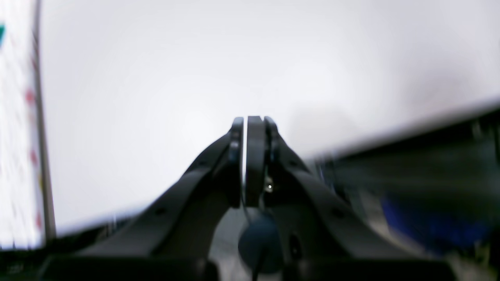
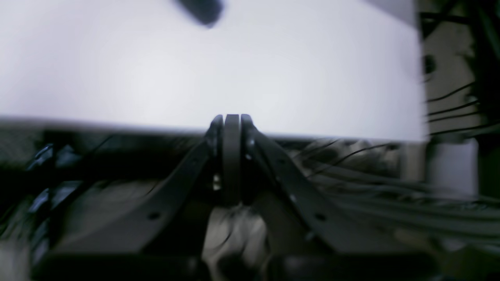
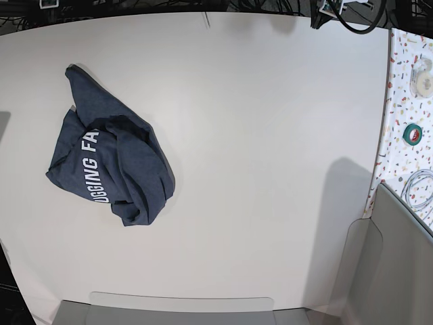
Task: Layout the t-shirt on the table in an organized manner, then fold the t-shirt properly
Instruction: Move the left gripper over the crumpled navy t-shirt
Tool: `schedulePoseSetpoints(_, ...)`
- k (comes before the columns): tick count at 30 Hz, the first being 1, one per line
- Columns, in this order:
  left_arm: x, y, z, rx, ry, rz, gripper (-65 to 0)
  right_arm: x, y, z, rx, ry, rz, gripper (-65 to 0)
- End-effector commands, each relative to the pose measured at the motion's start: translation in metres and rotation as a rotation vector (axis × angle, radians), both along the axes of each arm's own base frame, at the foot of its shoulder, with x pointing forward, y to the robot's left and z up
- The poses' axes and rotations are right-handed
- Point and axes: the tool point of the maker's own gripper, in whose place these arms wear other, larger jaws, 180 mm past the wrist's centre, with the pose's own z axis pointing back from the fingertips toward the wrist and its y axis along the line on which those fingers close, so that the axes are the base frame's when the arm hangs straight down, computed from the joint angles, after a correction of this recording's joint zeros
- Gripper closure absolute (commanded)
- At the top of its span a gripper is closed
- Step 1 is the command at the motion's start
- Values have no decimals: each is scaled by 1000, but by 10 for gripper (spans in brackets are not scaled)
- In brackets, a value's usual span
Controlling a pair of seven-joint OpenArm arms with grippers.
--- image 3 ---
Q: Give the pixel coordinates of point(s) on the dark blue t-shirt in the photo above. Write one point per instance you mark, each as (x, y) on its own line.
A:
(107, 153)

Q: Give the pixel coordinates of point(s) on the grey chair bottom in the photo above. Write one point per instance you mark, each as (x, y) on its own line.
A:
(110, 308)

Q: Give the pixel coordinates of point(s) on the grey chair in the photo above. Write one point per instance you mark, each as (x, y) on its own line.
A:
(385, 276)
(110, 308)

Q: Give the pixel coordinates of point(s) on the terrazzo patterned side table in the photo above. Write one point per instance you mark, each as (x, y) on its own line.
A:
(406, 169)

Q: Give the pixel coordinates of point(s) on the green tape roll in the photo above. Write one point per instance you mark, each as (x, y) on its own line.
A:
(412, 134)

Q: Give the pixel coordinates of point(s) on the grey chair right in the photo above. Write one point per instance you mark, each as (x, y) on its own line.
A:
(385, 276)

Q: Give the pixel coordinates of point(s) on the clear tape dispenser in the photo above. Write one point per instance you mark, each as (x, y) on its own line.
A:
(421, 78)

